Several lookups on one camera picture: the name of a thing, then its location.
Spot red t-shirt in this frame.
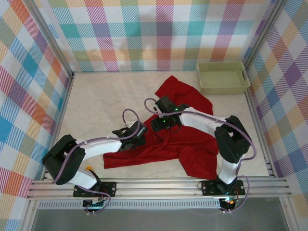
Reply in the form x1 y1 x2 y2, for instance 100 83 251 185
103 75 218 180

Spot pale green plastic basket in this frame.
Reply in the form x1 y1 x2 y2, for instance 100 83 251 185
196 61 251 96

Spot left controller circuit board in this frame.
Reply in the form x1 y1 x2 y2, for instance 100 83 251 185
82 199 107 209

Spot controller circuit board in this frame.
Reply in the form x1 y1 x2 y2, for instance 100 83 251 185
82 199 107 209
219 197 239 208

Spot grey metal panel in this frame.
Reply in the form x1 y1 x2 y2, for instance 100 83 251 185
31 208 289 231

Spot right controller circuit board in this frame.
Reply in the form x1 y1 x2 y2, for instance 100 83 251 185
219 197 239 208

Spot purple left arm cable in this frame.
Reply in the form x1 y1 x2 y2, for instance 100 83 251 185
52 109 141 215

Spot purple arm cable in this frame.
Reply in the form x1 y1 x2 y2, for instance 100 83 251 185
52 109 141 215
143 97 257 214

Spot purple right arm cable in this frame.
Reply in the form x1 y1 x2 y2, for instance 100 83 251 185
143 97 257 214

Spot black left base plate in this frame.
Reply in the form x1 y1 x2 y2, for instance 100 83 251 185
73 181 118 198

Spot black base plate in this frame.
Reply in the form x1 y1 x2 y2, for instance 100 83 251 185
201 180 246 197
73 181 118 198

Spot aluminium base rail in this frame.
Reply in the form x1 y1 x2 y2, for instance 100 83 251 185
26 178 292 200

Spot slotted grey cable duct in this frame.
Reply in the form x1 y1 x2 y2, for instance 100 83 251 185
38 201 222 209

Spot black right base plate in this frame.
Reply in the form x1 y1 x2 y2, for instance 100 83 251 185
201 180 246 197

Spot aluminium frame post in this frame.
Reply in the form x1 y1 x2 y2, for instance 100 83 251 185
243 0 289 72
23 0 75 77

